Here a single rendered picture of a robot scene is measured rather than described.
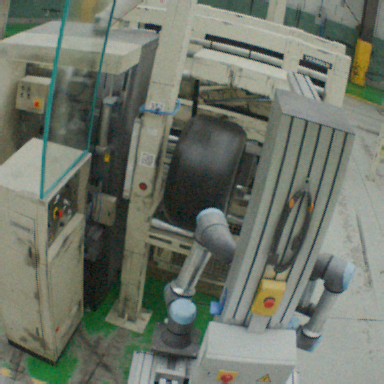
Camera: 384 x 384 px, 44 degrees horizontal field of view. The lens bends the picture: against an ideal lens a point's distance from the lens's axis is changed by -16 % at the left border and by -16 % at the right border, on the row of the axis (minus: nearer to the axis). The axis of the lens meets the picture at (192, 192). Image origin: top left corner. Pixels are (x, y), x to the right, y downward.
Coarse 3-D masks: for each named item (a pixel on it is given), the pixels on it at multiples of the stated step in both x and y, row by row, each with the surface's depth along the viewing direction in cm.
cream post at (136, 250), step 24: (168, 0) 242; (192, 0) 240; (168, 24) 249; (168, 48) 255; (168, 72) 262; (168, 96) 268; (144, 120) 277; (168, 120) 278; (144, 144) 283; (144, 168) 289; (144, 192) 295; (144, 216) 302; (144, 240) 310; (144, 264) 323; (120, 288) 332; (120, 312) 342
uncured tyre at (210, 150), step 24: (192, 120) 276; (216, 120) 278; (192, 144) 264; (216, 144) 264; (240, 144) 270; (168, 168) 268; (192, 168) 262; (216, 168) 261; (240, 168) 308; (168, 192) 269; (192, 192) 264; (216, 192) 262; (168, 216) 280; (192, 216) 271
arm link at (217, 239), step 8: (208, 232) 216; (216, 232) 215; (224, 232) 216; (208, 240) 215; (216, 240) 214; (224, 240) 214; (232, 240) 216; (208, 248) 216; (216, 248) 214; (224, 248) 214; (232, 248) 214; (216, 256) 216; (224, 256) 214; (232, 256) 215
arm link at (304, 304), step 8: (320, 256) 211; (328, 256) 209; (320, 264) 208; (312, 272) 212; (320, 272) 208; (312, 280) 217; (312, 288) 224; (304, 296) 230; (304, 304) 235; (304, 312) 239
